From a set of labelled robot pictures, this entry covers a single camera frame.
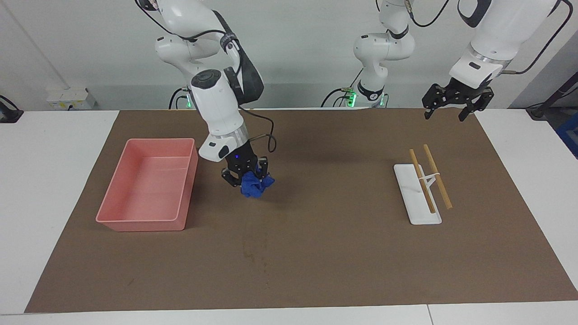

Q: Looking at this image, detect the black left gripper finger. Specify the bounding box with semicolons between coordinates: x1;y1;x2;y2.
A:
458;89;494;123
422;84;448;121

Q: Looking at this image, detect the blue microfiber towel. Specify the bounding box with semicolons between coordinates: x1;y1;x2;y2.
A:
240;164;275;199

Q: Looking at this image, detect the white towel rack base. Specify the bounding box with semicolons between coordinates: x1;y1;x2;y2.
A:
393;163;443;226

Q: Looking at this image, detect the black stand leg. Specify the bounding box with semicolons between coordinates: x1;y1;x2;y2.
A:
526;71;578;121

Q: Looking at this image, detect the pink plastic bin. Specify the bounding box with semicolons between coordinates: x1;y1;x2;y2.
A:
95;138;199;232

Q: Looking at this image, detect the wooden dowel rod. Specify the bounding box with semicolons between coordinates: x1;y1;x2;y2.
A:
409;149;437;214
423;144;453;210

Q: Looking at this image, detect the blue crate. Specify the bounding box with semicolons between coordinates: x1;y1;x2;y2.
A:
556;112;578;159

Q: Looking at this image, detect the brown table mat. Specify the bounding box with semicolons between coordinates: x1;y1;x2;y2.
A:
24;108;578;314

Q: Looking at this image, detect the white power strip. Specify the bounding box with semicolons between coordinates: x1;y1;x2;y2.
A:
46;88;97;111

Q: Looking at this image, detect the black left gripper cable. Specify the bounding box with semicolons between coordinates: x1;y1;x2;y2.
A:
502;0;569;75

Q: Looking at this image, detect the black right arm base cable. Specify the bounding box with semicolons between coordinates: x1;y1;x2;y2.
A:
169;87;191;110

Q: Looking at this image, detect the black arm base cable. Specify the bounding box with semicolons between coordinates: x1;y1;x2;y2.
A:
169;87;191;110
321;68;363;108

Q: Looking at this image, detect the black left arm base cable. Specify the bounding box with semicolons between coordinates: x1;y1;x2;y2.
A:
321;68;363;108

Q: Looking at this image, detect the black clamp mount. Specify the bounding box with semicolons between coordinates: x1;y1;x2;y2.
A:
0;94;24;124

